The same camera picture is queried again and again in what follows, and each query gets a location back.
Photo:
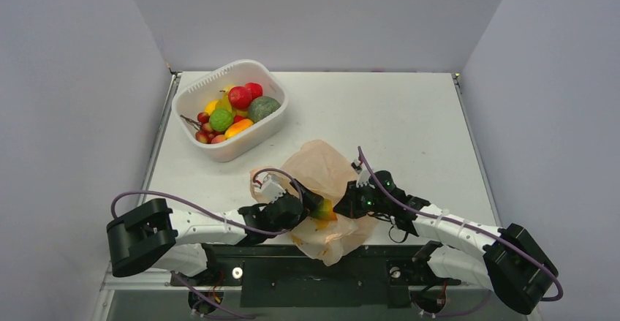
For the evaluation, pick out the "red fake grape bunch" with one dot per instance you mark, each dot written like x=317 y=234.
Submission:
x=204 y=132

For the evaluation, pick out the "green bumpy custard apple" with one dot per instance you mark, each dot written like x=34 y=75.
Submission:
x=221 y=119

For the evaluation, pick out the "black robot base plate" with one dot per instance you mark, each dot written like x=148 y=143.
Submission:
x=282 y=276

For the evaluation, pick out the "pink orange fake peach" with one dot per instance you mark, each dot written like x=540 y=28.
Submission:
x=218 y=139

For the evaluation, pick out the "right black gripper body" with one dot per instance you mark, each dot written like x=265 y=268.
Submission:
x=346 y=200

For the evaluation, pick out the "green fake avocado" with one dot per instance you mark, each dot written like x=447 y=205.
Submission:
x=262 y=107

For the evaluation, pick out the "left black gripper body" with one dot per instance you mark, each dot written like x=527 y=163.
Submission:
x=309 y=205

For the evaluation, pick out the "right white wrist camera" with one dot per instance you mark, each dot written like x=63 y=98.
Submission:
x=362 y=172

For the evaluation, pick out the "green orange fake mango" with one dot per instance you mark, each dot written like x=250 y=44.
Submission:
x=238 y=127

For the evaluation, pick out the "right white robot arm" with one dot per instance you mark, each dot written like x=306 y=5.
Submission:
x=505 y=260

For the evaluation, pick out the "yellow fake pear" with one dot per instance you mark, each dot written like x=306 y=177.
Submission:
x=227 y=89

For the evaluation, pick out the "green orange fake fruit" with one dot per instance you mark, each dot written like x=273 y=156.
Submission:
x=324 y=211

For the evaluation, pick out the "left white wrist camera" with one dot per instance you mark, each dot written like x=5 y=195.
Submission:
x=271 y=188

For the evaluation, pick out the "yellow fake mango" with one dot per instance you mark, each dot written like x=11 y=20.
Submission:
x=242 y=113

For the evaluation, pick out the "translucent orange plastic bag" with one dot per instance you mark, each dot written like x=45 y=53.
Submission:
x=323 y=170

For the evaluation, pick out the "yellow fake lemon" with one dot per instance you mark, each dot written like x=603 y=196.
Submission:
x=211 y=106

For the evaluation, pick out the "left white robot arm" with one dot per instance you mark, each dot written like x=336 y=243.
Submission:
x=171 y=233

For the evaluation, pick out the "white plastic basket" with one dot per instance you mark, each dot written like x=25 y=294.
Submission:
x=193 y=99

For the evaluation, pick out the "small red fake fruit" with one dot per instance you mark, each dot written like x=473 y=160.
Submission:
x=240 y=97

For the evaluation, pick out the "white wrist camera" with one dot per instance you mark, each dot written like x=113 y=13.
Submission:
x=362 y=172
x=271 y=188

